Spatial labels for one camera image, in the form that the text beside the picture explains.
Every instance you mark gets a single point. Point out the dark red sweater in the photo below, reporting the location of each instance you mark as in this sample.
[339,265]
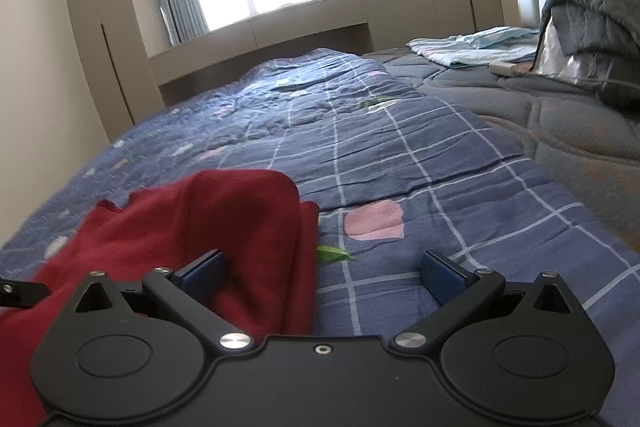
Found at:
[268,236]

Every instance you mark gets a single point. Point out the blue plaid quilt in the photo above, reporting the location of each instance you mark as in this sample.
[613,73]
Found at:
[395,172]

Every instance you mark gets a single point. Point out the grey quilted bedspread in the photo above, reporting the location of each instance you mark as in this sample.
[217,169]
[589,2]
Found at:
[587,146]

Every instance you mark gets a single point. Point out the grey padded jacket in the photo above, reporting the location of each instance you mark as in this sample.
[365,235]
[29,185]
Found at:
[592,45]

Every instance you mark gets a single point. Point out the light blue folded cloth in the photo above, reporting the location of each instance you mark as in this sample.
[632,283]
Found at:
[507,44]

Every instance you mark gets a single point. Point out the left beige wardrobe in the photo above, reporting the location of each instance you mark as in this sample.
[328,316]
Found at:
[114,59]

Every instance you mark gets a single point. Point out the beige window bench cabinet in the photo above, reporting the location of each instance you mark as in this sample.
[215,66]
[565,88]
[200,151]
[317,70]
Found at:
[352,26]

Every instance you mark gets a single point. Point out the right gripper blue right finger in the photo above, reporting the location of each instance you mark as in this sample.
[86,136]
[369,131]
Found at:
[461,294]

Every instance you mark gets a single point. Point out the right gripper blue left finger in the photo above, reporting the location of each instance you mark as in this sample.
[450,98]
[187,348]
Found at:
[183,296]

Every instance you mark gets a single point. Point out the white small box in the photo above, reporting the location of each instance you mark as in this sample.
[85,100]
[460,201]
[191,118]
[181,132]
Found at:
[506,69]

